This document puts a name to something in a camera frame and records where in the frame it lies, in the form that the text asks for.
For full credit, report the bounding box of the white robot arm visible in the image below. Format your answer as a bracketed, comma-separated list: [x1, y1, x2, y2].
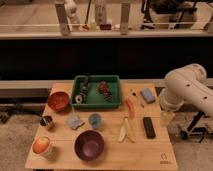
[159, 63, 213, 116]

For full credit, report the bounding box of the red bowl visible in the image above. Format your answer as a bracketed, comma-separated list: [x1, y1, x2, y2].
[47, 91, 69, 112]

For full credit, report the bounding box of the purple bowl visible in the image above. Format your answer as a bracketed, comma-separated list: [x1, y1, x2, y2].
[74, 130, 105, 162]

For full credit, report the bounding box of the red grape bunch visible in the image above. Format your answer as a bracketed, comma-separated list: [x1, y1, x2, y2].
[98, 81, 112, 102]

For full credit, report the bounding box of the green plastic tray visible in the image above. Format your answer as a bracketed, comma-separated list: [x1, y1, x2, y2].
[70, 75, 122, 109]

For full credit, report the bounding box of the black tool in tray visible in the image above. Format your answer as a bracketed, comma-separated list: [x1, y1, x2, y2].
[80, 74, 90, 103]

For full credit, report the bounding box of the orange carrot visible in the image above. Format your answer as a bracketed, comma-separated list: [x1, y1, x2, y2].
[126, 98, 135, 119]

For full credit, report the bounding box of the white tape roll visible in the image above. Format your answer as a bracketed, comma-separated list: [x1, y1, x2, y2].
[75, 95, 83, 104]

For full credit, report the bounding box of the small blue cup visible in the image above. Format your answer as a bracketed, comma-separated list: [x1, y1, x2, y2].
[88, 113, 102, 129]

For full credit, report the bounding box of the blue sponge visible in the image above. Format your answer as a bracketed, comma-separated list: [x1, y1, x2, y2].
[141, 88, 156, 104]

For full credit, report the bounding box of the crumpled blue cloth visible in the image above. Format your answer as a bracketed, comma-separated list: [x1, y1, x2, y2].
[67, 114, 84, 130]

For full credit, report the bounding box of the black remote control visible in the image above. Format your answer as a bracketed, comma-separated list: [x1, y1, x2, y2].
[143, 117, 156, 139]

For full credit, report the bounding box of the small metal cup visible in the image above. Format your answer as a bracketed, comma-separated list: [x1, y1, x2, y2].
[40, 115, 55, 131]

